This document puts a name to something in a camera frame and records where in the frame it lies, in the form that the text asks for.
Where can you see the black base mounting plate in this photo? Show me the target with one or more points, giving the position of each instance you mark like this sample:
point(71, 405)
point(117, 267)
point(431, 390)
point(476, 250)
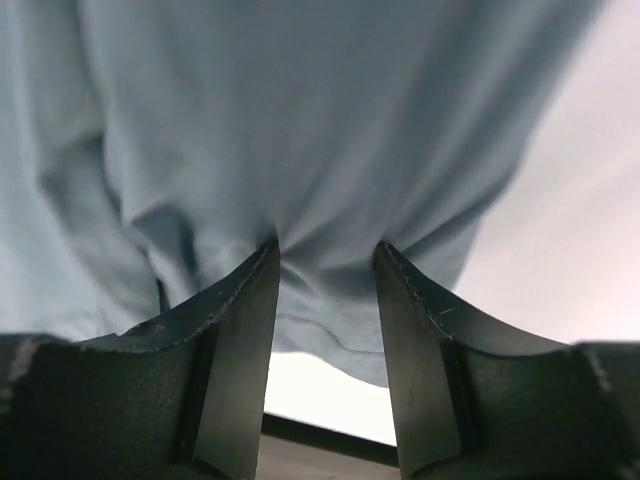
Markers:
point(329, 440)

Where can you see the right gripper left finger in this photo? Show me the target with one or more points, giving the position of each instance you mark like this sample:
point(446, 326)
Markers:
point(180, 396)

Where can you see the grey-blue t shirt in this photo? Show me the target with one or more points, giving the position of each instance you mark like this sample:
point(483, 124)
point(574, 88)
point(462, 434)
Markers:
point(149, 147)

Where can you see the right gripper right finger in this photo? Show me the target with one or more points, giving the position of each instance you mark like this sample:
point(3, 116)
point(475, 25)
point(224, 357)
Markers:
point(475, 398)

